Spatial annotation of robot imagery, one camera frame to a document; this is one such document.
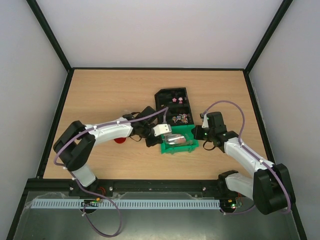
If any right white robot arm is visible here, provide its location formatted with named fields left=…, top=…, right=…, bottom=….
left=191, top=112, right=296, bottom=215

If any red jar lid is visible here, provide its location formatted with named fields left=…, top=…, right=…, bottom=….
left=114, top=137, right=127, bottom=144

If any black bin with lollipops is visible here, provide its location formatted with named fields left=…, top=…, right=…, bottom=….
left=156, top=103, right=194, bottom=126

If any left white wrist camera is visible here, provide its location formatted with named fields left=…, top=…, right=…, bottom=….
left=152, top=123, right=172, bottom=137

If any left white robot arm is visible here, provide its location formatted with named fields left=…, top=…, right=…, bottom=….
left=53, top=106, right=168, bottom=188

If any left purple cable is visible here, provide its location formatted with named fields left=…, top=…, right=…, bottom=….
left=53, top=106, right=170, bottom=237

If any black front mounting rail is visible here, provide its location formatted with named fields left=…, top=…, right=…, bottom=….
left=24, top=177, right=291, bottom=200

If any black bin with star candies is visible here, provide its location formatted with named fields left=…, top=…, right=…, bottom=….
left=154, top=87, right=190, bottom=109

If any metal scoop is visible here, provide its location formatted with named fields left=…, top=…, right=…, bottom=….
left=164, top=133, right=187, bottom=146

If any light blue cable duct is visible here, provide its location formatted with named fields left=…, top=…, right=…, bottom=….
left=30, top=199, right=221, bottom=210

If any green bin with gummies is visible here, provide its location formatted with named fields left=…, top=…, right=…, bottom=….
left=161, top=124, right=199, bottom=155

